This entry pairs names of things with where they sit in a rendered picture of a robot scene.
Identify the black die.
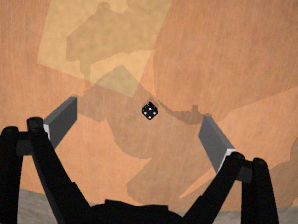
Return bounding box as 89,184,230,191
142,102,158,120

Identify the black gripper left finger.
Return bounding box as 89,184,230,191
0,96,104,224

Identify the beige square mat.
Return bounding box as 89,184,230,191
36,0,173,97

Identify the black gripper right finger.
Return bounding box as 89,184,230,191
177,115,279,224

